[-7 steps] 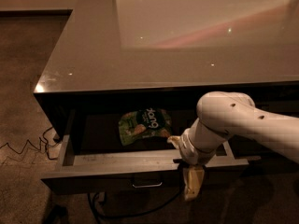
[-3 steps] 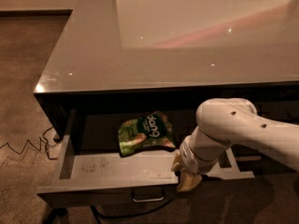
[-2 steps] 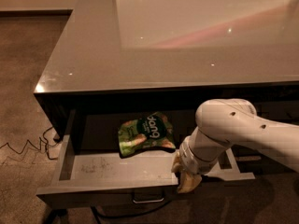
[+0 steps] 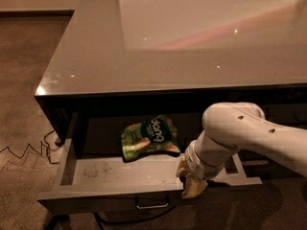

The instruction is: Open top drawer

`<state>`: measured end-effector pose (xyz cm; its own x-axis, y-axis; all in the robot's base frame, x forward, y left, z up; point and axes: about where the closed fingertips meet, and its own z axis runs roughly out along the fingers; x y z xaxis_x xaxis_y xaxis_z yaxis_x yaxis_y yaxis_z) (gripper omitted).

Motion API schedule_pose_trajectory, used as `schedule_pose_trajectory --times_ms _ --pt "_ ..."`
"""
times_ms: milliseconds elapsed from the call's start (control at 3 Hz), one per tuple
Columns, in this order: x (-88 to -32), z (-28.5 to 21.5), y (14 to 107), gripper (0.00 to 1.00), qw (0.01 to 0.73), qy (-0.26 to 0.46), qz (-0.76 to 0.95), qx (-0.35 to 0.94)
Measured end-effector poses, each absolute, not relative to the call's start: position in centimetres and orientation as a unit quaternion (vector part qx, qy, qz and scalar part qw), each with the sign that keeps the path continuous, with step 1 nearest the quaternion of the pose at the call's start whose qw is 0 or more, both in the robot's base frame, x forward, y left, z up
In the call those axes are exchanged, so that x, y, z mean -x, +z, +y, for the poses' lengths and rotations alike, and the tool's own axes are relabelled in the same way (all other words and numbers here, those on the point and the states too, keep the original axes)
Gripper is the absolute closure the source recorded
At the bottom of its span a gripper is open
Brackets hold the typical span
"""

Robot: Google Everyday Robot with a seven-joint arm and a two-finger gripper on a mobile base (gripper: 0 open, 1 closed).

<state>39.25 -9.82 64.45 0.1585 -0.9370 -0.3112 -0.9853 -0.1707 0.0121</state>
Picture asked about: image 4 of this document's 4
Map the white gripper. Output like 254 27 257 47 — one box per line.
176 140 224 198

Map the grey counter cabinet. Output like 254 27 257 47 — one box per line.
34 0 307 177

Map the thick black floor cable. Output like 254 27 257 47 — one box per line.
92 204 177 230

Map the thin black tangled cable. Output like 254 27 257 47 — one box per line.
0 129 65 167

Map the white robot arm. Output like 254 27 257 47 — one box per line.
177 103 307 198

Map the green snack bag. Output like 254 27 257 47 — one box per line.
121 115 180 162

